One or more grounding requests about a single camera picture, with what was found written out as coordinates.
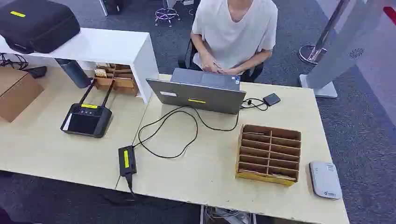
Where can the grey standing kiosk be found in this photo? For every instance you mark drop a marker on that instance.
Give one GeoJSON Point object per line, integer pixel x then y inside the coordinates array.
{"type": "Point", "coordinates": [340, 52]}

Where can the white desk shelf riser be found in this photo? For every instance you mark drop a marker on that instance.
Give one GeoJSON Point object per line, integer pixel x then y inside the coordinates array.
{"type": "Point", "coordinates": [102, 43]}

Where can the brown cardboard box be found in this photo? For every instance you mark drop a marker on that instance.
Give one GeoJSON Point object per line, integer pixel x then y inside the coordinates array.
{"type": "Point", "coordinates": [15, 92]}

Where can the chrome stool base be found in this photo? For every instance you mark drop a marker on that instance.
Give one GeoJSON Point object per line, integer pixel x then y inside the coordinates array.
{"type": "Point", "coordinates": [167, 14]}

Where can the grey laptop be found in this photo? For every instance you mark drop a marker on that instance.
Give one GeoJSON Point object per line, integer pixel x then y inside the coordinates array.
{"type": "Point", "coordinates": [201, 95]}

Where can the black carrying case, yellow label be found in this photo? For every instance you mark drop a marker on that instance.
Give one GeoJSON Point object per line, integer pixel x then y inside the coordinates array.
{"type": "Point", "coordinates": [40, 28]}

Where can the small wooden card holder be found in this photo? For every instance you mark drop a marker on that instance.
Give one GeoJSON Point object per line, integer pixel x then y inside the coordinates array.
{"type": "Point", "coordinates": [122, 83]}

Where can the pale card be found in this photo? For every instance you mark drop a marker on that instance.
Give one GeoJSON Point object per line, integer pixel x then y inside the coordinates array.
{"type": "Point", "coordinates": [283, 177]}

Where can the wooden slotted card box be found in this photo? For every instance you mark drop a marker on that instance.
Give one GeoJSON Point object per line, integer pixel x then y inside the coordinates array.
{"type": "Point", "coordinates": [268, 181]}

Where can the white desk leg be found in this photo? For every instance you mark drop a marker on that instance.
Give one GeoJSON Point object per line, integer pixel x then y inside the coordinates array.
{"type": "Point", "coordinates": [202, 216]}

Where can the chrome stanchion post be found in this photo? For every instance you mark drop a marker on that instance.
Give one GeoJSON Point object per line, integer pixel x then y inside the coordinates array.
{"type": "Point", "coordinates": [314, 51]}

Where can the black power adapter, yellow label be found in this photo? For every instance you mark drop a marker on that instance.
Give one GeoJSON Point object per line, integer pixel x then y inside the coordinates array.
{"type": "Point", "coordinates": [127, 160]}

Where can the dark grey bottle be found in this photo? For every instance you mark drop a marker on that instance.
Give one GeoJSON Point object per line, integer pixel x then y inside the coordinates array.
{"type": "Point", "coordinates": [74, 72]}

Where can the black remote controller with antennas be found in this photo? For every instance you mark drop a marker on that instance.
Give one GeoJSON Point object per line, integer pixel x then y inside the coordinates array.
{"type": "Point", "coordinates": [86, 122]}

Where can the person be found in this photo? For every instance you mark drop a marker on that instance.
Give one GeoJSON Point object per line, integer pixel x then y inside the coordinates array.
{"type": "Point", "coordinates": [235, 34]}

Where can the black external drive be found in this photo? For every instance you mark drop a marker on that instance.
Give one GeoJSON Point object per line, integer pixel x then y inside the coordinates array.
{"type": "Point", "coordinates": [272, 99]}

